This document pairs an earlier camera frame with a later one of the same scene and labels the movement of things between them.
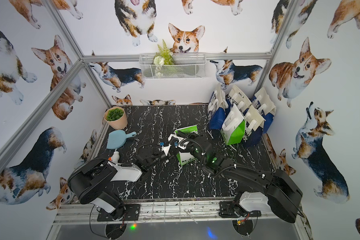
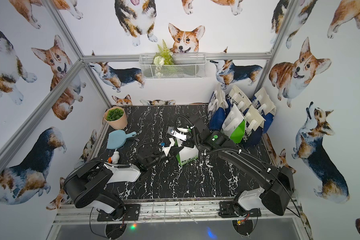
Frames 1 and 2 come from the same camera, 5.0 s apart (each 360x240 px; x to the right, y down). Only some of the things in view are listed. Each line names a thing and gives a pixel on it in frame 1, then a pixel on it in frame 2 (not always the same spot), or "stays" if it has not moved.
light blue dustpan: x=117 y=139 stays
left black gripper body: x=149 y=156 stays
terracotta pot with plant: x=116 y=118 stays
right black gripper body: x=192 y=146 → x=190 y=141
